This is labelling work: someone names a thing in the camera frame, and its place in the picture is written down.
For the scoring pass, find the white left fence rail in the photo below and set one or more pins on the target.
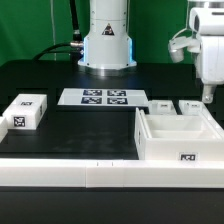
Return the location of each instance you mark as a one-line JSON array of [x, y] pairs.
[[3, 128]]

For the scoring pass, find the white cabinet door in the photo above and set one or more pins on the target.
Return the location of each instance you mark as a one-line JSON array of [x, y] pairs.
[[192, 108], [161, 107]]

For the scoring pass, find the white fence rail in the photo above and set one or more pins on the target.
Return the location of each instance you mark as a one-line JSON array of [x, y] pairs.
[[110, 173], [3, 128]]

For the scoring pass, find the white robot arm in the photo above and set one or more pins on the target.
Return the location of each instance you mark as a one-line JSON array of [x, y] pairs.
[[108, 46]]

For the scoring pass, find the white front fence rail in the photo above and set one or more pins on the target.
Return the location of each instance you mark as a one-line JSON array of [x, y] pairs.
[[110, 173]]

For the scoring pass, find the white cabinet top block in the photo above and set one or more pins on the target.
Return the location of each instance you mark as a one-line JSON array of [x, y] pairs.
[[26, 111]]

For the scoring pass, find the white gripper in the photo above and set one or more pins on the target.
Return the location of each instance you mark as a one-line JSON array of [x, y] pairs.
[[210, 64]]

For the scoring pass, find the white cabinet body box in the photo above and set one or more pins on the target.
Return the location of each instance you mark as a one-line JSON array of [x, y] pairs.
[[178, 137]]

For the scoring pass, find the white marker base plate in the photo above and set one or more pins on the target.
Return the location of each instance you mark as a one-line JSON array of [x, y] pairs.
[[103, 97]]

